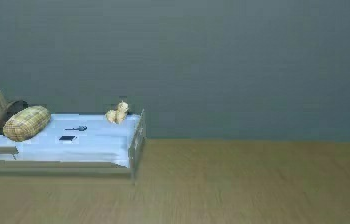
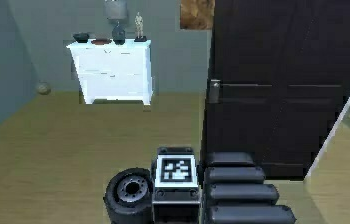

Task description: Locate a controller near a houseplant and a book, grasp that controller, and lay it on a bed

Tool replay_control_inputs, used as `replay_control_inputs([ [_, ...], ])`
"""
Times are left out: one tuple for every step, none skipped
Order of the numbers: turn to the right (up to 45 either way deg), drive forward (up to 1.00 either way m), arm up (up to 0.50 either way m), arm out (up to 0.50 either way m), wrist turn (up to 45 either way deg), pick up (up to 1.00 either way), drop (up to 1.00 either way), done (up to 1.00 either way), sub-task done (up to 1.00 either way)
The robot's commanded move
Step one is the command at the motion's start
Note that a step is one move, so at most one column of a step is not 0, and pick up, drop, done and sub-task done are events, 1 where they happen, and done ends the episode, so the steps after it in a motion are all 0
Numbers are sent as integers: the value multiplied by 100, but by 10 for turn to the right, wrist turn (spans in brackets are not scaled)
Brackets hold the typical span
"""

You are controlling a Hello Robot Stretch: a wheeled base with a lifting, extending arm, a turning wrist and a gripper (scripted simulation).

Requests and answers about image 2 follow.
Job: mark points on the dark red flat dish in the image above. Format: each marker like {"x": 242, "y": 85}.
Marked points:
{"x": 100, "y": 41}

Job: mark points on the grey ball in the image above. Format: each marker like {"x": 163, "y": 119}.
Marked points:
{"x": 43, "y": 88}

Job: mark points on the black bowl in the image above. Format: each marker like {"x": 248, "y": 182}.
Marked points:
{"x": 81, "y": 37}

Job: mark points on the tan figurine statue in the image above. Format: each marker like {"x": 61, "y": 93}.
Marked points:
{"x": 139, "y": 26}

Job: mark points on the brown framed picture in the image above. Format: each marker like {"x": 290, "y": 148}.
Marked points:
{"x": 197, "y": 14}

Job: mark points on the grey table lamp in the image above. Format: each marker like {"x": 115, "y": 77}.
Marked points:
{"x": 117, "y": 20}

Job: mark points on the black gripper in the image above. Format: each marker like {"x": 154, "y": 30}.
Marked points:
{"x": 129, "y": 195}

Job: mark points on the black room door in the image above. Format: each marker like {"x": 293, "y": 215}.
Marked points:
{"x": 276, "y": 86}

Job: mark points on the white chest of drawers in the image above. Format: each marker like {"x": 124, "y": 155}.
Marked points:
{"x": 113, "y": 70}

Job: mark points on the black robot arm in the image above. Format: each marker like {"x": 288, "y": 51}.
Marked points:
{"x": 223, "y": 193}

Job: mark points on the white framed mirror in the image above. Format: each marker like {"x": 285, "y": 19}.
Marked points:
{"x": 344, "y": 133}

